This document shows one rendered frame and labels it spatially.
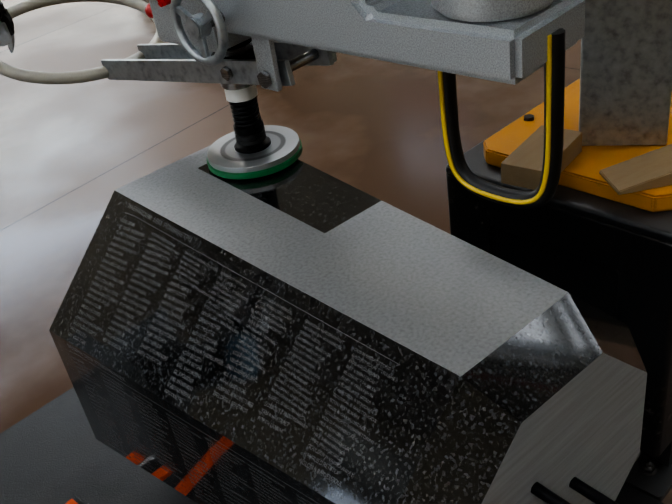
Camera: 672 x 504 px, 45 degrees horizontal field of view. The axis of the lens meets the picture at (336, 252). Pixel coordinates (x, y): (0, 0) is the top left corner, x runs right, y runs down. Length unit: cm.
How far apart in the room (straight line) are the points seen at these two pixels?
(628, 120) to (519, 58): 78
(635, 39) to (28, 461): 196
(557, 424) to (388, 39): 65
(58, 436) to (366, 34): 169
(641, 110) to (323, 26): 82
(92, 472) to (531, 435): 150
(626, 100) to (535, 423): 90
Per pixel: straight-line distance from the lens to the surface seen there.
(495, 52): 119
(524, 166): 177
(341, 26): 136
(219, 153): 185
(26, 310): 325
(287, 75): 157
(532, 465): 130
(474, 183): 143
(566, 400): 129
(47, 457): 256
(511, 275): 138
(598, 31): 185
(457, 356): 122
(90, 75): 211
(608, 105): 191
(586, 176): 183
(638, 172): 181
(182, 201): 176
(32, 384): 287
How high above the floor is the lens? 167
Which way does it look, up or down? 33 degrees down
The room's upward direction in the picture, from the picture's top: 10 degrees counter-clockwise
